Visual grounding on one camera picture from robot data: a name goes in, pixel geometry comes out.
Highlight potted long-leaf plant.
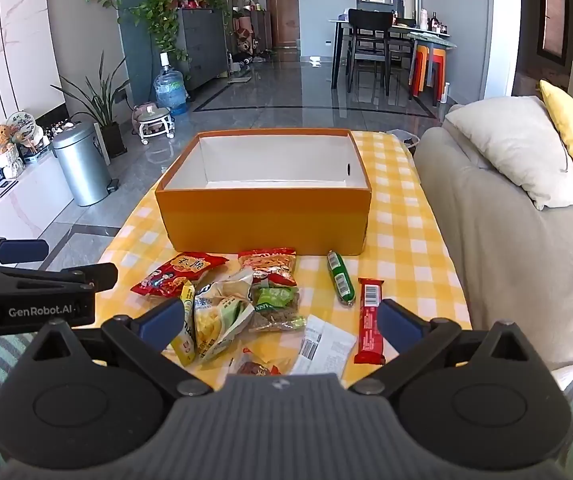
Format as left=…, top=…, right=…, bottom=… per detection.
left=51, top=50, right=132, bottom=158

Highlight yellow checkered tablecloth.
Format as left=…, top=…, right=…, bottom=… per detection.
left=94, top=130, right=473, bottom=391

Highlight white rolling stool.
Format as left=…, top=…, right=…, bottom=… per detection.
left=132, top=102, right=174, bottom=146

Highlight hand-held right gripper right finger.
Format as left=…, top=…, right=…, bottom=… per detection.
left=350, top=299, right=541, bottom=397

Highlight orange-red snack packet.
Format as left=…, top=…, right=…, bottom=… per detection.
left=238, top=247, right=299, bottom=288

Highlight red snack packet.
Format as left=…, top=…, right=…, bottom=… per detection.
left=130, top=251, right=230, bottom=298

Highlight silver pedal trash can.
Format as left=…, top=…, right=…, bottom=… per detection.
left=50, top=120, right=120, bottom=207

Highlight green sausage stick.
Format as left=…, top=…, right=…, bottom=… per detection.
left=327, top=251, right=356, bottom=308

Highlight orange stacked stools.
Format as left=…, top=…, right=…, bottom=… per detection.
left=409, top=42, right=448, bottom=106

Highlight red chocolate bar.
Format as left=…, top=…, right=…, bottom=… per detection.
left=353, top=277, right=386, bottom=366

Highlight blue water jug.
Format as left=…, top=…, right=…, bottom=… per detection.
left=153, top=51, right=190, bottom=116

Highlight dining table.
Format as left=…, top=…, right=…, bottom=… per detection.
left=329, top=17, right=459, bottom=93

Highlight white cushion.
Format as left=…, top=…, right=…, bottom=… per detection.
left=445, top=96, right=573, bottom=211

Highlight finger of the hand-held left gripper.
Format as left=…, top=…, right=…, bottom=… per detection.
left=0, top=232, right=50, bottom=267
left=0, top=262, right=119, bottom=301

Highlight plush toy flower decoration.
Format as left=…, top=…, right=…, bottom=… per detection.
left=0, top=112, right=50, bottom=181

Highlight beige covered sofa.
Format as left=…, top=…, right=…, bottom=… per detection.
left=413, top=105, right=573, bottom=396

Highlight narrow yellow snack packet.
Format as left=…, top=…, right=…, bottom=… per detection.
left=170, top=280, right=197, bottom=367

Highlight black dining chair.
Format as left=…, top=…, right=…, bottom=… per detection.
left=347, top=9, right=394, bottom=96

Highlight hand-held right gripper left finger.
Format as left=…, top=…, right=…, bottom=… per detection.
left=16, top=297, right=214, bottom=398

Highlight yellow-green snack packet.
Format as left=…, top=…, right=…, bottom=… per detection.
left=194, top=294, right=256, bottom=365

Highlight trailing pothos plant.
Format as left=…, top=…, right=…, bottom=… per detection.
left=131, top=0, right=190, bottom=63

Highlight green raisin packet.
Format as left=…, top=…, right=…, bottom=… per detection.
left=249, top=285, right=308, bottom=333

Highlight white barcode packet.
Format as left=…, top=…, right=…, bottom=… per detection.
left=286, top=314, right=358, bottom=376

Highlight brown pastry packet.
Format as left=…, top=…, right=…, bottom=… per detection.
left=229, top=347, right=282, bottom=377

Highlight brown wooden door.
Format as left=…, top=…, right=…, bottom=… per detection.
left=268, top=0, right=299, bottom=50

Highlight white media console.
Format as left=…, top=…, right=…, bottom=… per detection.
left=0, top=155, right=74, bottom=241

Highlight grey drawer cabinet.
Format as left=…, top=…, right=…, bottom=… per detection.
left=176, top=7, right=230, bottom=92

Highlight orange cardboard box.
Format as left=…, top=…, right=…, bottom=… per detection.
left=155, top=129, right=373, bottom=257

